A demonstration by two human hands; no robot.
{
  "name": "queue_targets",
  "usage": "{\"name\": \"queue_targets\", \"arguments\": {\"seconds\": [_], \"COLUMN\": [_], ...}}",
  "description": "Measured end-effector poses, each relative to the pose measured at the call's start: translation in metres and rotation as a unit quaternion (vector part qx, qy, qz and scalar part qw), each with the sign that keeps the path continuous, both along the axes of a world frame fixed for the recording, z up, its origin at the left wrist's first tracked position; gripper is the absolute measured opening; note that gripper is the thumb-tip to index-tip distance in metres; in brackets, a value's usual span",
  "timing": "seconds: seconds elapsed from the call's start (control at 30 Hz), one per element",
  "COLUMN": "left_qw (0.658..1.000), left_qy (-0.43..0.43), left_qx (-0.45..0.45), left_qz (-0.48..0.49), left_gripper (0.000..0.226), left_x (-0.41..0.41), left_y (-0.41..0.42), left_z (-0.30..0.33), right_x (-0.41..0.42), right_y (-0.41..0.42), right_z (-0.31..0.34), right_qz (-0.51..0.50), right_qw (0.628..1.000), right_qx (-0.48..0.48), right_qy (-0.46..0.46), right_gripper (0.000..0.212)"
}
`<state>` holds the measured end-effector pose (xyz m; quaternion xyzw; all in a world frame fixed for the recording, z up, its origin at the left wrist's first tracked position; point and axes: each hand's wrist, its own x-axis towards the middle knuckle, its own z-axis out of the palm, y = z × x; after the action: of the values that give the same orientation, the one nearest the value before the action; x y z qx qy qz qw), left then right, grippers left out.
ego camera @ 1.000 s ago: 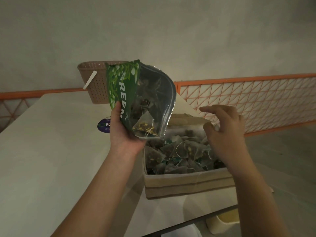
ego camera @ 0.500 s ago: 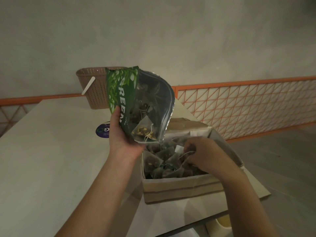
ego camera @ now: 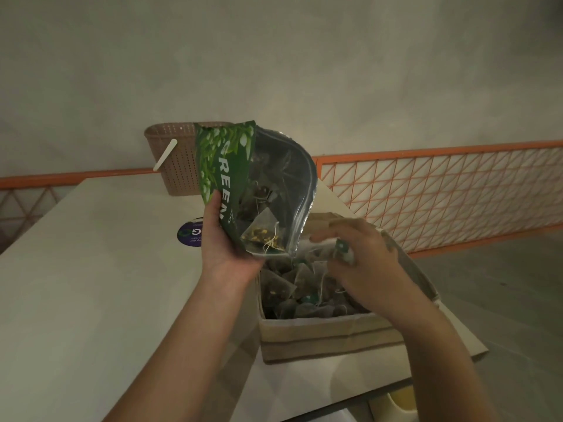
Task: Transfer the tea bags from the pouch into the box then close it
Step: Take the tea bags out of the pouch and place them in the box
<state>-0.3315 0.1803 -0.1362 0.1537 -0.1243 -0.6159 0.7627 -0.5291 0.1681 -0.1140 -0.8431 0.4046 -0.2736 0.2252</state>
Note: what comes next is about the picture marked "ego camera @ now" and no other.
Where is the person's right hand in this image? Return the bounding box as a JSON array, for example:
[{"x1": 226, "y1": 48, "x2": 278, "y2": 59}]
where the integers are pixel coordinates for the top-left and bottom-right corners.
[{"x1": 309, "y1": 217, "x2": 440, "y2": 335}]

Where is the person's left hand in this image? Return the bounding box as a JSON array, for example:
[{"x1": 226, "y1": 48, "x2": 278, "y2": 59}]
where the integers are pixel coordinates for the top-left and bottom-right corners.
[{"x1": 200, "y1": 190, "x2": 267, "y2": 286}]

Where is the pile of green tea bags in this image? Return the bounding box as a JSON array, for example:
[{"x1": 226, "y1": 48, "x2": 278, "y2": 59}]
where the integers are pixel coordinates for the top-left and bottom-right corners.
[
  {"x1": 262, "y1": 248, "x2": 375, "y2": 320},
  {"x1": 239, "y1": 149, "x2": 300, "y2": 256}
]

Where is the green tea bag with tag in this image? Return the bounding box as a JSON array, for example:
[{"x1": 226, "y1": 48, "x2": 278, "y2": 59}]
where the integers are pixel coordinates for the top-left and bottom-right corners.
[{"x1": 307, "y1": 238, "x2": 356, "y2": 265}]

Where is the beige fabric storage box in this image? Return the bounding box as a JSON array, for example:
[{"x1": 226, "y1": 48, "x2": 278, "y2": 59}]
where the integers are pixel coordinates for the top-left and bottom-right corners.
[{"x1": 257, "y1": 210, "x2": 440, "y2": 365}]

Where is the green tea pouch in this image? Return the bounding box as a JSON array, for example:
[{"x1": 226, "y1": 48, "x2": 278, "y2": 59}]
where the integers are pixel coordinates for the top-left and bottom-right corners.
[{"x1": 195, "y1": 120, "x2": 318, "y2": 258}]

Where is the person's left forearm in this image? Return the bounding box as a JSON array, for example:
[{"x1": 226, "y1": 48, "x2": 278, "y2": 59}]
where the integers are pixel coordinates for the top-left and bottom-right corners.
[{"x1": 103, "y1": 267, "x2": 256, "y2": 422}]

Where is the round blue sticker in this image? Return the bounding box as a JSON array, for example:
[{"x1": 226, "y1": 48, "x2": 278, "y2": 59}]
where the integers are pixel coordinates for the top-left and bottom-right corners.
[{"x1": 177, "y1": 222, "x2": 205, "y2": 248}]

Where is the brown perforated plastic basket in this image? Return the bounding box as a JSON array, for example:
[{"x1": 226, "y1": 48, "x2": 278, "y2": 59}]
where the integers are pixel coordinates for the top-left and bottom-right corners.
[{"x1": 144, "y1": 122, "x2": 229, "y2": 197}]

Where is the orange metal mesh fence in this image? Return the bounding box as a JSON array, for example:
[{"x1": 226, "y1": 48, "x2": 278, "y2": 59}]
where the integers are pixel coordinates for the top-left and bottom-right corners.
[{"x1": 0, "y1": 140, "x2": 563, "y2": 259}]

